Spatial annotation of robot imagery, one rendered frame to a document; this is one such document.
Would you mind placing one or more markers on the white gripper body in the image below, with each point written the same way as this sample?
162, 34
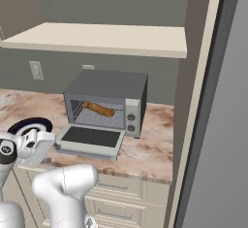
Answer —
42, 146

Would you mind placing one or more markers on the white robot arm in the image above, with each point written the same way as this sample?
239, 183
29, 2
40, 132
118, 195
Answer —
64, 193

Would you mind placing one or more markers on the dark blue white plate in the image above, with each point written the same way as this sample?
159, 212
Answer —
38, 122

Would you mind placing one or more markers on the grey toaster oven door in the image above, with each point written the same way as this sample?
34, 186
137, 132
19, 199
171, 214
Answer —
90, 138

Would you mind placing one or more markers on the brown baguette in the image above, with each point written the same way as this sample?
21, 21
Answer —
98, 109

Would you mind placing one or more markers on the grey toaster oven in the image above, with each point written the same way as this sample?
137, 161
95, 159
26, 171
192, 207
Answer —
106, 84

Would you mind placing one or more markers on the dark toaster oven knob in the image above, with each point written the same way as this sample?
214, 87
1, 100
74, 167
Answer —
131, 117
131, 128

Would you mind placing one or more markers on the cream drawer front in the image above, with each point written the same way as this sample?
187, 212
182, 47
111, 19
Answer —
129, 214
129, 181

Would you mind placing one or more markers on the beige tall side panel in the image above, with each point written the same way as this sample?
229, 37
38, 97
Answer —
189, 76

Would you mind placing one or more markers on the dark grey fridge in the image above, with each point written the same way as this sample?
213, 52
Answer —
223, 125

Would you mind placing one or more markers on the white wall outlet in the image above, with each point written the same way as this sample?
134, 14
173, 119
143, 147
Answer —
36, 70
88, 67

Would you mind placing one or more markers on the cream wall shelf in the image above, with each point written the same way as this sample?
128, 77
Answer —
103, 39

